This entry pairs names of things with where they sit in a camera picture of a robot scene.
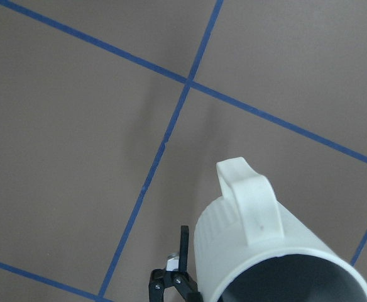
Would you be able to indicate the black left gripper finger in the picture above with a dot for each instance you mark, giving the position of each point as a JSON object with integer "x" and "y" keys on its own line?
{"x": 175, "y": 275}

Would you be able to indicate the white ribbed cup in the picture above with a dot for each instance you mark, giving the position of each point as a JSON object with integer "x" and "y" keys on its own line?
{"x": 249, "y": 247}

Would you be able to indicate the brown table mat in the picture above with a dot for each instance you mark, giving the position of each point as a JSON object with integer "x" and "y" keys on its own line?
{"x": 113, "y": 115}

